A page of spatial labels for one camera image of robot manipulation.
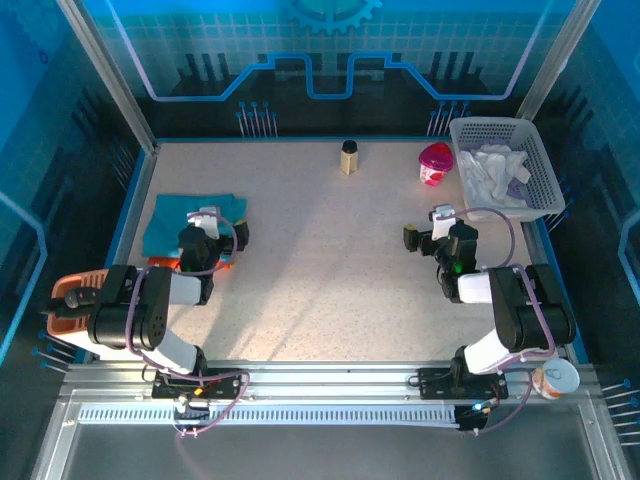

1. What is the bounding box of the white t-shirt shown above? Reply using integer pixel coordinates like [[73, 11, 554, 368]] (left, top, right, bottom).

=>
[[457, 142, 532, 202]]

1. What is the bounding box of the folded orange t-shirt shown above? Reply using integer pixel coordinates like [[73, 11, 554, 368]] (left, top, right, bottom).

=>
[[147, 255, 234, 272]]

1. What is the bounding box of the folded teal t-shirt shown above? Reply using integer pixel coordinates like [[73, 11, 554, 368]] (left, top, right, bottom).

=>
[[141, 193, 249, 259]]

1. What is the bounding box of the pink lidded yogurt cup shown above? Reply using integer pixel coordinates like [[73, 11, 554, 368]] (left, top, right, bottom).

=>
[[418, 142, 455, 188]]

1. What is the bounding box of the purple t-shirt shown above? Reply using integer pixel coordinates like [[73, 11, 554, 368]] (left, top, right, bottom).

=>
[[482, 141, 532, 207]]

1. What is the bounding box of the beige bottle with black cap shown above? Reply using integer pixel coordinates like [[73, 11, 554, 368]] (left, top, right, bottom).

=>
[[339, 140, 360, 176]]

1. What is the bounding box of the white perforated plastic basket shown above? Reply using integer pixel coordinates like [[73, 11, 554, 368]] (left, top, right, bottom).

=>
[[448, 116, 568, 224]]

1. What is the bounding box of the orange and cream knife block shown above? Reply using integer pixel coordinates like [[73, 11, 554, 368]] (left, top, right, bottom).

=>
[[46, 268, 124, 359]]

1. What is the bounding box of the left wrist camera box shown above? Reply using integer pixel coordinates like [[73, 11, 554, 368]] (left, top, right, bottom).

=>
[[186, 205, 222, 241]]

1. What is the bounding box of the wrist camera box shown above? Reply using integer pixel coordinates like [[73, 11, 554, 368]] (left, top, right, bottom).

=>
[[428, 203, 459, 241], [186, 205, 222, 241]]

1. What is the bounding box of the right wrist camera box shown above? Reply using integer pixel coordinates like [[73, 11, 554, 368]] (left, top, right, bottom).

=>
[[428, 203, 459, 241]]

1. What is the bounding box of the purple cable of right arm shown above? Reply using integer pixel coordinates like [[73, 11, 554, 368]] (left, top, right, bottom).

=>
[[452, 207, 559, 436]]

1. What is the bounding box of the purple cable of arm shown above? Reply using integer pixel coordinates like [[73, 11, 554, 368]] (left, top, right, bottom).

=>
[[124, 209, 251, 441], [452, 207, 559, 436]]

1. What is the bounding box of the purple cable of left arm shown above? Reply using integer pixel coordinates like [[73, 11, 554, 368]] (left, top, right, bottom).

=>
[[124, 209, 251, 441]]

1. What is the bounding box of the black knife handle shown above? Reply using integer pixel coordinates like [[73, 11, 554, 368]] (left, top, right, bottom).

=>
[[39, 287, 109, 320]]

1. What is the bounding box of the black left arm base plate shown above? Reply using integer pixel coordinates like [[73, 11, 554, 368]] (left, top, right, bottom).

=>
[[151, 368, 251, 401]]

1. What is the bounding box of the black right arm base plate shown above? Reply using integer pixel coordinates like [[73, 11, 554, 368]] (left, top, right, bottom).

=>
[[417, 367, 509, 401]]

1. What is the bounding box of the aluminium rail frame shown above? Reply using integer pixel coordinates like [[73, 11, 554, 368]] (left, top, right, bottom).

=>
[[29, 357, 634, 480]]

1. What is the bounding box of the slotted grey cable duct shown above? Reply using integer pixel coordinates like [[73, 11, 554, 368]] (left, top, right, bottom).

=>
[[77, 403, 461, 427]]

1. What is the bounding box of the aluminium frame post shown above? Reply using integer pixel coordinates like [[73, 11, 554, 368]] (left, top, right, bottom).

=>
[[514, 0, 604, 124], [54, 0, 161, 154]]

